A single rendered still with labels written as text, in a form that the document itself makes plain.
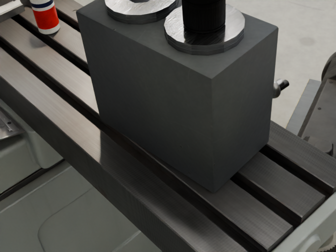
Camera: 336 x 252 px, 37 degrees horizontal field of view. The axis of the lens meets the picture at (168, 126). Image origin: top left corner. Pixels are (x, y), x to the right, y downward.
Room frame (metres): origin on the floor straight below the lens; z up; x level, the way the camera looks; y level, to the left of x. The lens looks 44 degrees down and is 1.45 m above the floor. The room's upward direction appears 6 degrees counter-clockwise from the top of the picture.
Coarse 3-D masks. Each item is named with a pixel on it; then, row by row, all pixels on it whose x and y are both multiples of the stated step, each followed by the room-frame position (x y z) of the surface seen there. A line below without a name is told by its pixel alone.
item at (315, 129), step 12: (324, 84) 0.99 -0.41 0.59; (324, 96) 0.94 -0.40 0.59; (312, 108) 0.91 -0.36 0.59; (324, 108) 0.90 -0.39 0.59; (312, 120) 0.86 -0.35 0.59; (324, 120) 0.86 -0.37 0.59; (300, 132) 0.83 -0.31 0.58; (312, 132) 0.82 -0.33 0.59; (324, 132) 0.82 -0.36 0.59; (312, 144) 0.76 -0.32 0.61; (324, 144) 0.73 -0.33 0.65
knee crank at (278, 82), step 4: (276, 80) 1.10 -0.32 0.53; (280, 80) 1.09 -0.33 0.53; (284, 80) 1.11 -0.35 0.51; (276, 84) 1.06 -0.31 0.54; (280, 84) 1.08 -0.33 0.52; (284, 84) 1.10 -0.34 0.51; (288, 84) 1.11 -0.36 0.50; (276, 88) 1.05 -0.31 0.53; (280, 88) 1.09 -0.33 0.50; (276, 92) 1.05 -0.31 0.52; (272, 96) 1.06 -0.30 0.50; (276, 96) 1.05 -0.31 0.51
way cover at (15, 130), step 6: (0, 108) 0.70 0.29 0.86; (0, 114) 0.68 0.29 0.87; (6, 114) 0.68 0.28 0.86; (0, 120) 0.66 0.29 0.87; (6, 120) 0.66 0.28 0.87; (12, 120) 0.66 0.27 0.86; (0, 126) 0.64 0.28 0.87; (6, 126) 0.65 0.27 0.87; (12, 126) 0.64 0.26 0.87; (18, 126) 0.65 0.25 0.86; (0, 132) 0.63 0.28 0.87; (6, 132) 0.63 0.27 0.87; (12, 132) 0.63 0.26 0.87; (18, 132) 0.63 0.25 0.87; (0, 138) 0.61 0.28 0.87
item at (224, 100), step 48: (96, 0) 0.58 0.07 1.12; (144, 0) 0.56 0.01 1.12; (96, 48) 0.54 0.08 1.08; (144, 48) 0.47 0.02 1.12; (192, 48) 0.44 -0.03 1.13; (240, 48) 0.44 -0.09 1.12; (96, 96) 0.55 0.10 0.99; (144, 96) 0.48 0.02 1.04; (192, 96) 0.42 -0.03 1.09; (240, 96) 0.43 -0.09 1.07; (144, 144) 0.49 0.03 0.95; (192, 144) 0.42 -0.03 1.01; (240, 144) 0.43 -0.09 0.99
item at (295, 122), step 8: (312, 80) 1.23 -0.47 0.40; (304, 88) 1.20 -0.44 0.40; (312, 88) 1.19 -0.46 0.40; (304, 96) 1.16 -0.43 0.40; (312, 96) 1.16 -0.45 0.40; (296, 104) 1.13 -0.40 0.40; (304, 104) 1.12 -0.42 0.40; (296, 112) 1.09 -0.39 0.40; (304, 112) 1.09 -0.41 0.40; (296, 120) 1.06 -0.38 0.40; (288, 128) 1.03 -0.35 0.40; (296, 128) 1.03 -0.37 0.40
